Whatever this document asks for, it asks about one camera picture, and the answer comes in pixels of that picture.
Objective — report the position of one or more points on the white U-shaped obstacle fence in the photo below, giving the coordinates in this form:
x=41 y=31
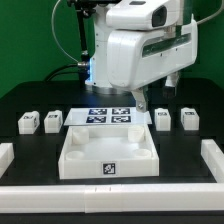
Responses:
x=122 y=197

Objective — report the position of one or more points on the white sheet with markers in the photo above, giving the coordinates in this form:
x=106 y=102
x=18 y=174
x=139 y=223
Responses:
x=106 y=116

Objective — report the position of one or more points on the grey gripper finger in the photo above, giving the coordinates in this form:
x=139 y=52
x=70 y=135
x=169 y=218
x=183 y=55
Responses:
x=141 y=98
x=171 y=83

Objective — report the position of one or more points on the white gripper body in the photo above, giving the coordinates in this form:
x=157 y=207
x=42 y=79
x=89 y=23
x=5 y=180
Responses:
x=139 y=52

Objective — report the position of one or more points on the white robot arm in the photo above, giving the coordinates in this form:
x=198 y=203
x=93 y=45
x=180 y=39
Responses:
x=94 y=31

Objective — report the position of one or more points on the white square table top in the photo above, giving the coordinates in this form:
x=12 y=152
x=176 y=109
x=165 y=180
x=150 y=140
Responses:
x=108 y=151

